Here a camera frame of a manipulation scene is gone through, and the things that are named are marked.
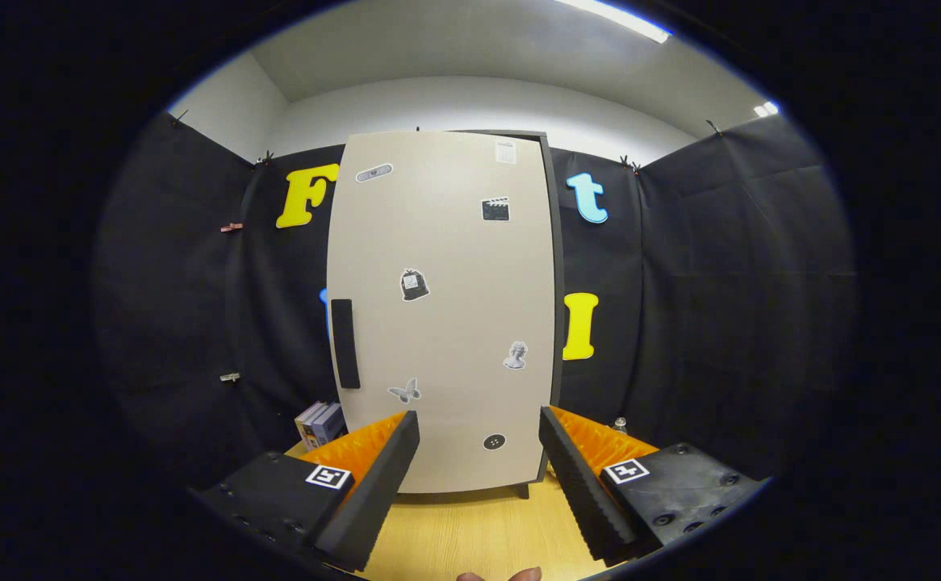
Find black backdrop cloth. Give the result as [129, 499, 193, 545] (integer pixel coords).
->
[95, 109, 857, 489]

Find beige shoe cabinet door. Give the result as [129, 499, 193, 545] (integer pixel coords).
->
[325, 131, 556, 495]

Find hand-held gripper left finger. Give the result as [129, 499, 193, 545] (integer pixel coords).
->
[196, 410, 421, 572]

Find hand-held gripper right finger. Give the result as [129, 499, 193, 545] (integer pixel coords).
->
[538, 405, 770, 564]

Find grey shoe cabinet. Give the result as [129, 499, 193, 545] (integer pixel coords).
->
[418, 127, 566, 499]

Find white book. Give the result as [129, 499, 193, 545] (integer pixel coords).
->
[295, 401, 330, 449]

